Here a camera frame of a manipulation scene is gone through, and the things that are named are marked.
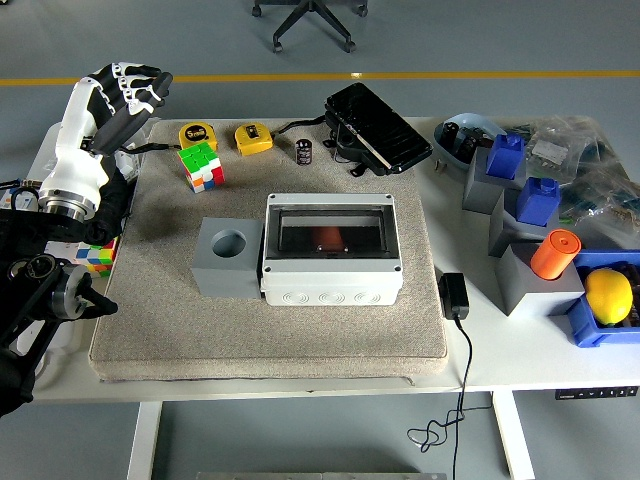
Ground grey-brown mat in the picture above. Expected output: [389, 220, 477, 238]
[88, 118, 449, 386]

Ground grey plastic enclosure box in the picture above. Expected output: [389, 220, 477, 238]
[259, 193, 403, 307]

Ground transparent hinged box lid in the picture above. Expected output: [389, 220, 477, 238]
[263, 193, 401, 267]

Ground thin black lanyard strap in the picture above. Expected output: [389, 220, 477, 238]
[117, 142, 182, 154]

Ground blue plastic bin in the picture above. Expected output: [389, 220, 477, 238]
[566, 249, 640, 349]

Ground orange battery cylinder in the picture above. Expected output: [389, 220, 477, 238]
[312, 227, 346, 251]
[530, 228, 582, 281]

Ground black office chair base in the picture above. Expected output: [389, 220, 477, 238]
[252, 0, 370, 55]

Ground blue bottle-shaped block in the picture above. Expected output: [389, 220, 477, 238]
[514, 177, 562, 226]
[485, 133, 527, 181]

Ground clear bag pale parts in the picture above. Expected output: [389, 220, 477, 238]
[527, 115, 604, 174]

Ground black table control panel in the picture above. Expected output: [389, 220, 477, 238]
[553, 386, 640, 401]

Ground grey holder block round hole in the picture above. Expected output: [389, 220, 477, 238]
[190, 217, 265, 300]

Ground white table leg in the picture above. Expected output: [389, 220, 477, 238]
[492, 391, 536, 480]
[127, 401, 164, 480]

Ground clear bag dark parts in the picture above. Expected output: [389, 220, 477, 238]
[559, 139, 640, 246]

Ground small colourful puzzle cube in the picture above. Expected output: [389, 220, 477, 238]
[74, 237, 121, 277]

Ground black plug adapter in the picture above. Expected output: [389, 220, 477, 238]
[438, 272, 471, 321]

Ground black strap of power unit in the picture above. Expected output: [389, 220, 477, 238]
[273, 115, 329, 137]

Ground black flat power unit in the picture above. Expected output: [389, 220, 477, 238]
[323, 83, 434, 177]

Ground black adapter cord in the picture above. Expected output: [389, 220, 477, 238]
[407, 315, 495, 480]

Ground white blue circuit breaker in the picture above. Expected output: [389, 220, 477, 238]
[0, 185, 40, 211]

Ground round yellow tape measure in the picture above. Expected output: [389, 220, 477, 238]
[178, 122, 220, 151]

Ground large colourful puzzle cube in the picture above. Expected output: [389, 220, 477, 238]
[177, 141, 226, 194]

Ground black folded cloth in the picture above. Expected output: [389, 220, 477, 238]
[82, 164, 134, 246]

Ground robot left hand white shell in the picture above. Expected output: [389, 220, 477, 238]
[38, 62, 174, 202]

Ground squarish yellow tape measure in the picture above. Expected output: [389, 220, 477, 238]
[234, 122, 275, 158]

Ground light blue bowl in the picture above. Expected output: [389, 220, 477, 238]
[432, 112, 511, 174]

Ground yellow lemon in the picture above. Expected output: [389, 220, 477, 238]
[583, 268, 635, 326]

